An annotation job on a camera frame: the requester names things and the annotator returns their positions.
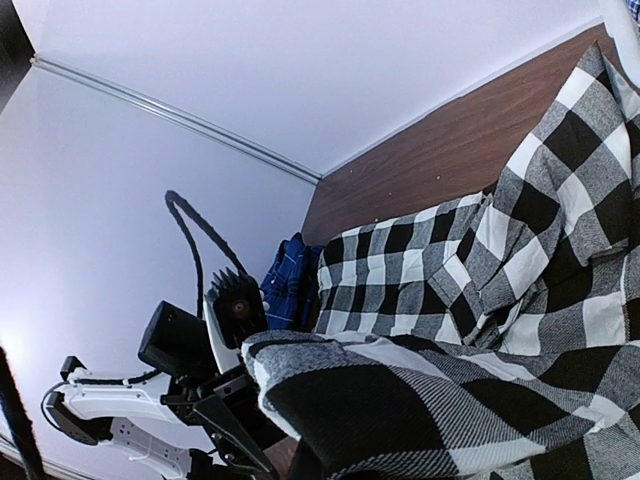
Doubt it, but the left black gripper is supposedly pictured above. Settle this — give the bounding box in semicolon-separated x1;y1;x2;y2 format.
138;301;278;479

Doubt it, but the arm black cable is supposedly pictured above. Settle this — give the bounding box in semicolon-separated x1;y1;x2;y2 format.
164;188;251;316
0;344;49;480

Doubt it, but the left aluminium frame post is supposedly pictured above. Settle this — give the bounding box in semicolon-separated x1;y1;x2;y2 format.
31;54;323;185

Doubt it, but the blue plaid shirt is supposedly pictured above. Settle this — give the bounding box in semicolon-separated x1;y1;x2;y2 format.
261;232;323;331

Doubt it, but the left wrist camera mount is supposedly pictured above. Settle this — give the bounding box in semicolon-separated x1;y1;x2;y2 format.
204;268;268;374

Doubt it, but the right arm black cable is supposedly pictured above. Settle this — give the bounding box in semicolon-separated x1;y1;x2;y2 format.
0;344;49;480

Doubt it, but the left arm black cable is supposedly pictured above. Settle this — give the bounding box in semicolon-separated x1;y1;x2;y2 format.
164;188;251;316

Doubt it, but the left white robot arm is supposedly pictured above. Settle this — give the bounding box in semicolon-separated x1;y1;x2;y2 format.
40;302;279;479

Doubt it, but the white plastic laundry basket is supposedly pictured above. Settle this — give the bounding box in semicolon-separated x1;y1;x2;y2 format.
599;0;639;86

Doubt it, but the black white checked shirt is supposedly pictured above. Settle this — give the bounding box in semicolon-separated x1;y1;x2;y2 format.
242;45;639;479

